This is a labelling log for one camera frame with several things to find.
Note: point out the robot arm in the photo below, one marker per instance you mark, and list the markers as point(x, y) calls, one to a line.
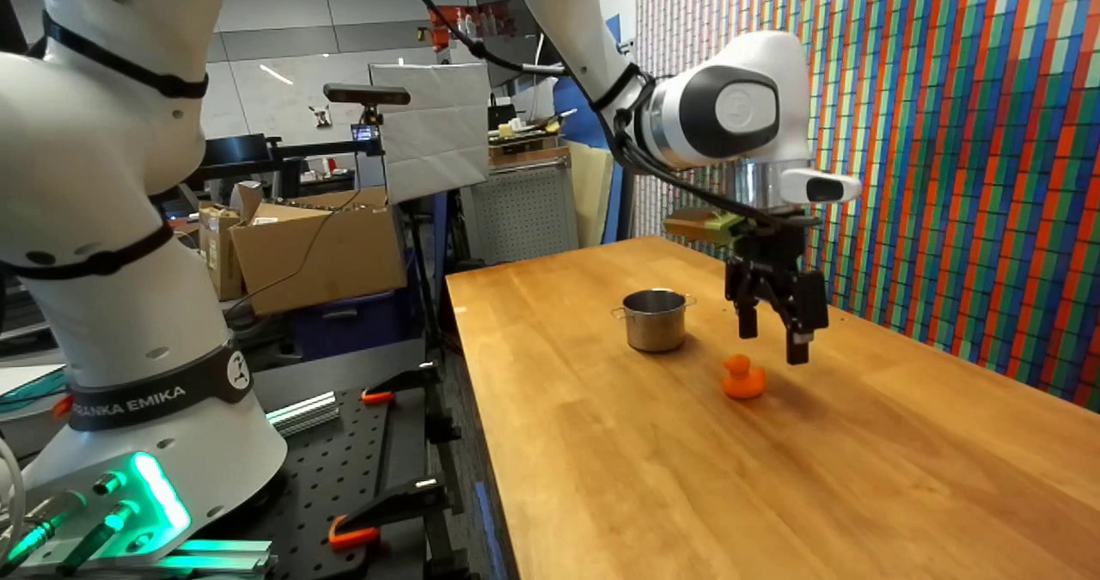
point(103, 219)

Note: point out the shelf with bottles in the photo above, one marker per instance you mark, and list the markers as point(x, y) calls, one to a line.
point(468, 26)

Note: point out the white folded panel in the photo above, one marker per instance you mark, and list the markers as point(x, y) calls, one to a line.
point(434, 129)

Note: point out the camera on mount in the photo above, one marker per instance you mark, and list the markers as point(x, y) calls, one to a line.
point(367, 94)

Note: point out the small steel pot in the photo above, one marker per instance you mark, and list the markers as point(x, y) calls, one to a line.
point(655, 322)

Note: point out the orange rubber duck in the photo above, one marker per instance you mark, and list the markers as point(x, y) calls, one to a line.
point(742, 380)

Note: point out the orange and black clamp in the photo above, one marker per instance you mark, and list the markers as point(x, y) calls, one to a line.
point(387, 511)
point(397, 382)

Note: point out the perforated metal cabinet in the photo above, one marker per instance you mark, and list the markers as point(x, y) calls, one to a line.
point(522, 215)

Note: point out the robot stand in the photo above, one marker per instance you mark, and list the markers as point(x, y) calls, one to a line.
point(344, 485)

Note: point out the large cardboard box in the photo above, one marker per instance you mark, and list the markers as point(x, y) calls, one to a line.
point(318, 249)

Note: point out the small cardboard box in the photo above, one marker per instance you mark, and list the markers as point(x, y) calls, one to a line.
point(216, 253)

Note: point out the blue plastic bin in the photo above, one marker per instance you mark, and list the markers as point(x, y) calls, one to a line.
point(357, 326)

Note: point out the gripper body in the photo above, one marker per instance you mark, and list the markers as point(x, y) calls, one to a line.
point(767, 258)

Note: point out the aluminium profile bar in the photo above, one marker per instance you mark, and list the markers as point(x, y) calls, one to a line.
point(302, 413)

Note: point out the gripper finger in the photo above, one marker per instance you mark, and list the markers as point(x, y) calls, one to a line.
point(748, 318)
point(806, 314)

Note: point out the yellow board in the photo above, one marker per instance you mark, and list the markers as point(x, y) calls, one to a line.
point(591, 193)

